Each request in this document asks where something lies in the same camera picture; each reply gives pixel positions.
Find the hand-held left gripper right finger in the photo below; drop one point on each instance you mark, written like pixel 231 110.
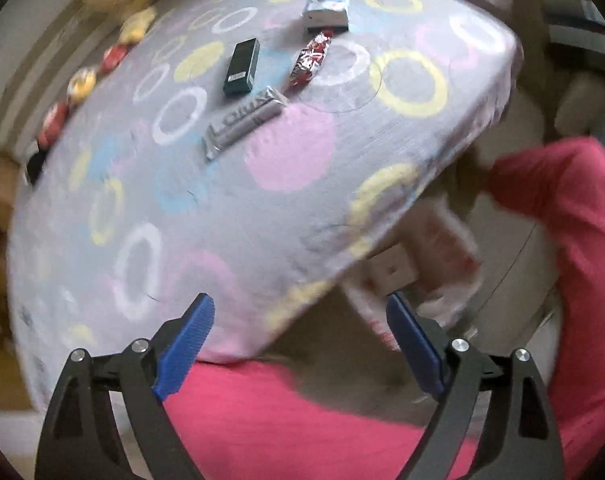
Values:
pixel 417 345

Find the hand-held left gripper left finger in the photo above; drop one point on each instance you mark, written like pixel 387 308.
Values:
pixel 182 350

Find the white square box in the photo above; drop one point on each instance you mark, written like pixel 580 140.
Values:
pixel 392 267

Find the waste bin with white bag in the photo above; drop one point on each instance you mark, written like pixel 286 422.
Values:
pixel 447 260

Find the silver packet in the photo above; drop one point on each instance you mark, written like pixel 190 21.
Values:
pixel 242 122

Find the dark green box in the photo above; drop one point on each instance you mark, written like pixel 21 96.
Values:
pixel 242 67

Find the red white packet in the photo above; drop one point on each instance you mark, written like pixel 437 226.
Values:
pixel 310 60

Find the blue white packet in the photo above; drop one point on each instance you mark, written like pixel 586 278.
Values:
pixel 325 12

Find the bed with circle-patterned sheet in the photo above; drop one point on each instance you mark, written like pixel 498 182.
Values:
pixel 262 210

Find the black plush toy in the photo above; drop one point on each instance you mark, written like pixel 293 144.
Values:
pixel 35 167

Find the yellow white plush toy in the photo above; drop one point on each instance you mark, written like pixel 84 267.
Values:
pixel 81 83

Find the small red plush toy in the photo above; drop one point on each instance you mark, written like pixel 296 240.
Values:
pixel 113 56

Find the striped wooden headboard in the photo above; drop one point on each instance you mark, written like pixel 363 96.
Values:
pixel 32 85

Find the yellow duck plush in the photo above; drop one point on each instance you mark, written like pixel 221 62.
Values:
pixel 137 25

